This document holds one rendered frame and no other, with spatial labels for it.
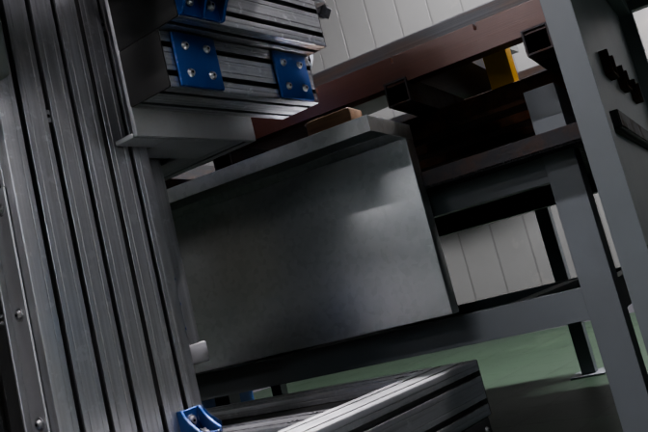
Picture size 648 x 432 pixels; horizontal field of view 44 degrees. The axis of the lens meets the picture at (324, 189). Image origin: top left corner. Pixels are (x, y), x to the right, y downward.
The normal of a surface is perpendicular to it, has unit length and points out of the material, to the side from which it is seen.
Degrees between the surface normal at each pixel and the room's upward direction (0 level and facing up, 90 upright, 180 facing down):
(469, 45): 90
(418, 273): 90
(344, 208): 90
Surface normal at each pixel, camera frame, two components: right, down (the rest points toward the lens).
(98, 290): 0.77, -0.29
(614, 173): -0.47, -0.02
